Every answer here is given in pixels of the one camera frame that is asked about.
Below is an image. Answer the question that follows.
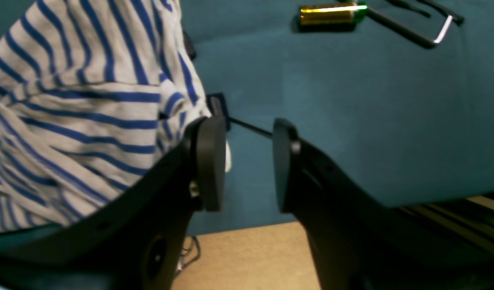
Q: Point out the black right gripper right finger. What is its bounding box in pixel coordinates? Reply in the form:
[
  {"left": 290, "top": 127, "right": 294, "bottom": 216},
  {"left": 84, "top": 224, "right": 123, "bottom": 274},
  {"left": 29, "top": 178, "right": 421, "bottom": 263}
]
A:
[{"left": 272, "top": 118, "right": 494, "bottom": 290}]

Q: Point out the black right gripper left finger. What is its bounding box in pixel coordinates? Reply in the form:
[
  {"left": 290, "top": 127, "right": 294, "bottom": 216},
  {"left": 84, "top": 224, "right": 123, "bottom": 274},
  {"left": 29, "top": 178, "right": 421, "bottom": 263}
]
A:
[{"left": 0, "top": 116, "right": 226, "bottom": 290}]

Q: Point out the blue white striped T-shirt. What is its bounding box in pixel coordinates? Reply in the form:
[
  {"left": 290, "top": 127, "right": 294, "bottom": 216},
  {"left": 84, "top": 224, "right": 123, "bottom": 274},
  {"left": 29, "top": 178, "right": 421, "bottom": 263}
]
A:
[{"left": 0, "top": 0, "right": 210, "bottom": 233}]

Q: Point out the teal table cloth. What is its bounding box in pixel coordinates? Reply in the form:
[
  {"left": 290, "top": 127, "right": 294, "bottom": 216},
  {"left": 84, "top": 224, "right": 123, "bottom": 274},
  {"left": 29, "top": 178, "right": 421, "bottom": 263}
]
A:
[{"left": 0, "top": 0, "right": 494, "bottom": 249}]

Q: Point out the metal hex key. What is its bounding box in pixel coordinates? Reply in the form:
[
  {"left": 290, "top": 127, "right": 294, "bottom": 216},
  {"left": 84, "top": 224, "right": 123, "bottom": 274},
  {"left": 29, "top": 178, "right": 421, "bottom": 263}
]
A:
[{"left": 368, "top": 0, "right": 466, "bottom": 48}]

